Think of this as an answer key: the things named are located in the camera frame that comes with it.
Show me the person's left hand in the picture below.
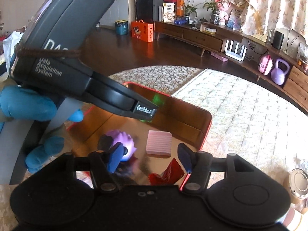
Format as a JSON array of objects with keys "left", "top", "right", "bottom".
[{"left": 0, "top": 87, "right": 84, "bottom": 174}]

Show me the black cylindrical speaker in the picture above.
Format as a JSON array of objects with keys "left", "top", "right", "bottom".
[{"left": 272, "top": 30, "right": 285, "bottom": 50}]

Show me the blue printed card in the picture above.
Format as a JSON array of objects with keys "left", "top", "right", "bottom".
[{"left": 226, "top": 10, "right": 242, "bottom": 29}]

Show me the clear bag of fruit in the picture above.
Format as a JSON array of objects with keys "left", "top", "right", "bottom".
[{"left": 297, "top": 43, "right": 308, "bottom": 73}]

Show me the pink ribbed block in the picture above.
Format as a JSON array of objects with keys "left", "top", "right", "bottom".
[{"left": 146, "top": 130, "right": 173, "bottom": 157}]

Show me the cream quilted blanket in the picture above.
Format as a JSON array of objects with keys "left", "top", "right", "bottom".
[{"left": 172, "top": 69, "right": 308, "bottom": 231}]

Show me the pink doll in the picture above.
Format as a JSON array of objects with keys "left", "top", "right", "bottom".
[{"left": 217, "top": 0, "right": 237, "bottom": 26}]

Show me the plant in dark pot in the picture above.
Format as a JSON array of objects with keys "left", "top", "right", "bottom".
[{"left": 182, "top": 0, "right": 203, "bottom": 24}]

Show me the plant in patterned pot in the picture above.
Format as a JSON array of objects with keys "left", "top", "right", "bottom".
[{"left": 202, "top": 0, "right": 223, "bottom": 25}]

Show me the brown tape roll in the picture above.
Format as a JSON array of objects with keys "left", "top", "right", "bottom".
[{"left": 284, "top": 168, "right": 308, "bottom": 205}]

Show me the white cereal box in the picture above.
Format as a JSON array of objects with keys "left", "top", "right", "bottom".
[{"left": 163, "top": 3, "right": 175, "bottom": 23}]

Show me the teal bucket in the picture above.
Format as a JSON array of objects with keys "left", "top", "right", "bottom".
[{"left": 115, "top": 20, "right": 129, "bottom": 35}]

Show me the brown cord loop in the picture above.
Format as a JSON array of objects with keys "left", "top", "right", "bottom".
[{"left": 14, "top": 43, "right": 81, "bottom": 58}]

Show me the long wooden cabinet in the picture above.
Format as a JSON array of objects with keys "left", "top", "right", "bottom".
[{"left": 153, "top": 20, "right": 308, "bottom": 116}]

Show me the red foil packet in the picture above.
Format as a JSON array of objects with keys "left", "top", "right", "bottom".
[{"left": 147, "top": 158, "right": 186, "bottom": 186}]

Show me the flat pink box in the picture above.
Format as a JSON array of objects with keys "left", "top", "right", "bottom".
[{"left": 210, "top": 52, "right": 229, "bottom": 62}]

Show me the floral curtain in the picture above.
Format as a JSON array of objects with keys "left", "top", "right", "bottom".
[{"left": 237, "top": 0, "right": 308, "bottom": 36}]

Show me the round beige patterned rug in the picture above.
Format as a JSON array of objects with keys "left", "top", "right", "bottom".
[{"left": 108, "top": 65, "right": 205, "bottom": 95}]

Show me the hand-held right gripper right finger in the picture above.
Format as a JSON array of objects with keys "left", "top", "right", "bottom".
[{"left": 177, "top": 143, "right": 253, "bottom": 194}]

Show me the purple spiky toy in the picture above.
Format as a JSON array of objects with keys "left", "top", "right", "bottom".
[{"left": 97, "top": 129, "right": 137, "bottom": 162}]

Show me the wooden picture frame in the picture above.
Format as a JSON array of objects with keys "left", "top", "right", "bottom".
[{"left": 250, "top": 28, "right": 269, "bottom": 42}]

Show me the red box with gold lining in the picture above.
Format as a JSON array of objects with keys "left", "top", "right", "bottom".
[{"left": 66, "top": 82, "right": 213, "bottom": 190}]

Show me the small pink suitcase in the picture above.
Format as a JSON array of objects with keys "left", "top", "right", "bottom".
[{"left": 258, "top": 54, "right": 274, "bottom": 75}]

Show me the orange gift box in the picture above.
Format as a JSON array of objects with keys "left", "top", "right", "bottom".
[{"left": 131, "top": 20, "right": 154, "bottom": 43}]

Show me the white wardrobe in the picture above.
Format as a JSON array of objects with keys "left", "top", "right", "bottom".
[{"left": 100, "top": 0, "right": 131, "bottom": 28}]

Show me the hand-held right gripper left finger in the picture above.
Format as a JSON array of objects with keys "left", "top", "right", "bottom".
[{"left": 59, "top": 142, "right": 124, "bottom": 194}]

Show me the purple kettlebell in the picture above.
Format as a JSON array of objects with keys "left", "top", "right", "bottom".
[{"left": 271, "top": 58, "right": 291, "bottom": 85}]

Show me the white router with antennas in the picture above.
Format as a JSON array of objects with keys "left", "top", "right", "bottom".
[{"left": 224, "top": 40, "right": 248, "bottom": 62}]

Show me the black cabinet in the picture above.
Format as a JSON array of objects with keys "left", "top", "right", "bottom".
[{"left": 135, "top": 0, "right": 170, "bottom": 23}]

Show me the white plastic bag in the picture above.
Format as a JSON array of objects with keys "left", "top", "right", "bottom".
[{"left": 2, "top": 26, "right": 27, "bottom": 65}]

